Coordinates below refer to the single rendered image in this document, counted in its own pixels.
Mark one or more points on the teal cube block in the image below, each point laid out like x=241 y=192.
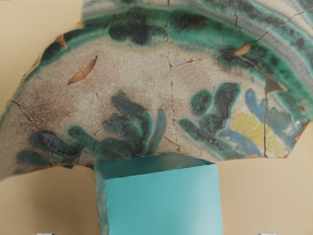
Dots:
x=161 y=198

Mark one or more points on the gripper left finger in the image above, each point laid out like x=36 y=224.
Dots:
x=46 y=234

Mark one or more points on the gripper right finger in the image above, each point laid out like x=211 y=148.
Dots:
x=267 y=234

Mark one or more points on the tan plate with painted shard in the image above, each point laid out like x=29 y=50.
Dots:
x=156 y=73

